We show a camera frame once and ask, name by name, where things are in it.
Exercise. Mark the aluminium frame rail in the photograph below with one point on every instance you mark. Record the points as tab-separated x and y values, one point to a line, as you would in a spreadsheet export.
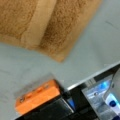
93	100

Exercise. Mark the tan terry cloth towel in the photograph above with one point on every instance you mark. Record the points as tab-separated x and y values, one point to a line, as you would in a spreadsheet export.
48	26

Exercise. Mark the orange clamp near arm base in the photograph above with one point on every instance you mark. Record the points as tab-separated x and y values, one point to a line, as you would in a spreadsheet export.
37	97

